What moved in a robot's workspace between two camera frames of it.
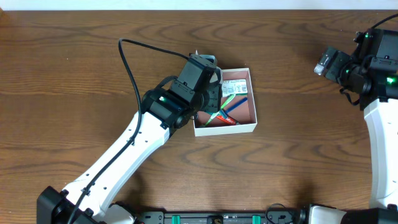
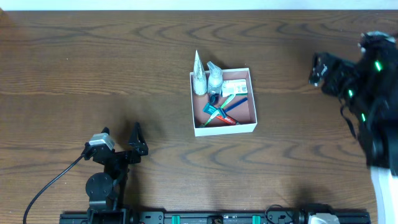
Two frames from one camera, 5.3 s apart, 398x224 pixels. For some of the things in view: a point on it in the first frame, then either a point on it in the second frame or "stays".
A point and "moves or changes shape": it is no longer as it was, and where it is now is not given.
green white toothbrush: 224,104 stays
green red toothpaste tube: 229,120 stays
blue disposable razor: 224,111 stays
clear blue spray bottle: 211,58 moves or changes shape
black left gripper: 216,91 -> 121,154
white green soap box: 234,86 stays
